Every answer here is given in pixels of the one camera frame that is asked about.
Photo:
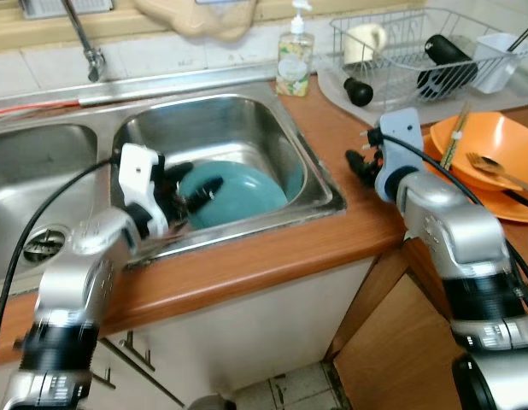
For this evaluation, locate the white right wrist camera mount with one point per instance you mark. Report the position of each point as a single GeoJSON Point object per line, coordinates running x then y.
{"type": "Point", "coordinates": [399, 145]}

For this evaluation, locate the orange bowl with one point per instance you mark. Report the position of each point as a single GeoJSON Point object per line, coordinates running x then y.
{"type": "Point", "coordinates": [495, 137]}

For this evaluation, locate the chrome faucet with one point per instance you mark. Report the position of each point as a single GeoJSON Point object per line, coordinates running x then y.
{"type": "Point", "coordinates": [83, 38]}

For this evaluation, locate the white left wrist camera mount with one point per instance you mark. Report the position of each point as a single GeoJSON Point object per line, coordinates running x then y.
{"type": "Point", "coordinates": [137, 184]}

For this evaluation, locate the cream mug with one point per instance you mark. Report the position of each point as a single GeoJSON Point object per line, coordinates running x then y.
{"type": "Point", "coordinates": [363, 43]}

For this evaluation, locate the white cabinet front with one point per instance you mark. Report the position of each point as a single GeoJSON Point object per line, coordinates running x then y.
{"type": "Point", "coordinates": [247, 333]}

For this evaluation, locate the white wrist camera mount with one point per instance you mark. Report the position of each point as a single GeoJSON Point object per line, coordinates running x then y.
{"type": "Point", "coordinates": [399, 145]}
{"type": "Point", "coordinates": [137, 184]}

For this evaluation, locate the grey robot foot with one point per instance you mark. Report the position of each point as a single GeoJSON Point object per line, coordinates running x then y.
{"type": "Point", "coordinates": [211, 403]}

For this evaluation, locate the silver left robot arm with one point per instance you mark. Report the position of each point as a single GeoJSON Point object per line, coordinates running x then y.
{"type": "Point", "coordinates": [80, 273]}

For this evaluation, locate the black round knob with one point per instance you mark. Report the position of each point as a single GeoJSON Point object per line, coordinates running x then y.
{"type": "Point", "coordinates": [360, 92]}

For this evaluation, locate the wooden cabinet door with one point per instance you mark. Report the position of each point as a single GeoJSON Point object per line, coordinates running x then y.
{"type": "Point", "coordinates": [392, 350]}

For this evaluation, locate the wooden chopstick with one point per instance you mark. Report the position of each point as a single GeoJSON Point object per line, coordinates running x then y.
{"type": "Point", "coordinates": [453, 141]}
{"type": "Point", "coordinates": [459, 137]}

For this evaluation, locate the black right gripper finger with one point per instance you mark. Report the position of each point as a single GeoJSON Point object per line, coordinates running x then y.
{"type": "Point", "coordinates": [353, 158]}
{"type": "Point", "coordinates": [360, 176]}

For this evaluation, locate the black utensil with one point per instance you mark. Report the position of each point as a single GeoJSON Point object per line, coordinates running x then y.
{"type": "Point", "coordinates": [520, 199]}

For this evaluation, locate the orange plate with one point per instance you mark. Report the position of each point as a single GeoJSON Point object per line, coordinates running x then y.
{"type": "Point", "coordinates": [495, 205]}

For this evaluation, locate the grey drain tray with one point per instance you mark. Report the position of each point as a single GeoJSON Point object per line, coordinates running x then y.
{"type": "Point", "coordinates": [332, 90]}

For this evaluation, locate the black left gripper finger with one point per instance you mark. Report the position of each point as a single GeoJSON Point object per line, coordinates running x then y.
{"type": "Point", "coordinates": [206, 190]}
{"type": "Point", "coordinates": [180, 170]}

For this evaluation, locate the white plastic utensil holder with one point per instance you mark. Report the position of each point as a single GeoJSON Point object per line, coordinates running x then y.
{"type": "Point", "coordinates": [495, 64]}

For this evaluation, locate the stainless steel double sink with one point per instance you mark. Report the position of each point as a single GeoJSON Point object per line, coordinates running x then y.
{"type": "Point", "coordinates": [213, 128]}

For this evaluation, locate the beige cloth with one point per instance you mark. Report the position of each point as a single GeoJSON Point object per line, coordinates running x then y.
{"type": "Point", "coordinates": [196, 17]}

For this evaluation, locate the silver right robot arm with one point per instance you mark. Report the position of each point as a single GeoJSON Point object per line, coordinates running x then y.
{"type": "Point", "coordinates": [465, 248]}

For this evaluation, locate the teal round plate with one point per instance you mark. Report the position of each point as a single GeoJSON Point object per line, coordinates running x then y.
{"type": "Point", "coordinates": [247, 196]}

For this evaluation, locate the yellow soap pump bottle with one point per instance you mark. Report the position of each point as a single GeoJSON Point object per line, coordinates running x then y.
{"type": "Point", "coordinates": [294, 60]}

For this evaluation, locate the black flask bottle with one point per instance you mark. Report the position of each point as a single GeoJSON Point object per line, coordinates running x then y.
{"type": "Point", "coordinates": [445, 64]}

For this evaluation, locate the dark chopsticks in holder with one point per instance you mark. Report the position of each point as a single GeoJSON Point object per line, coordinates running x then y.
{"type": "Point", "coordinates": [520, 38]}

